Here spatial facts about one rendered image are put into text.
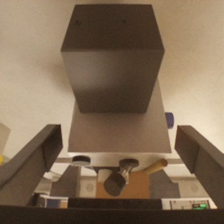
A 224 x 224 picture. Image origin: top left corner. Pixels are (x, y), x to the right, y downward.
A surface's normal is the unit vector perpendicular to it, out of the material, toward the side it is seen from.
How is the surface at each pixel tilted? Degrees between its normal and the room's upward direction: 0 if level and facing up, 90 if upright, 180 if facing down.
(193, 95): 0
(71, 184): 90
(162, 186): 90
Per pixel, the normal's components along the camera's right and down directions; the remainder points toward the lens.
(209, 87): -0.01, 0.84
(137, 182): -0.14, -0.53
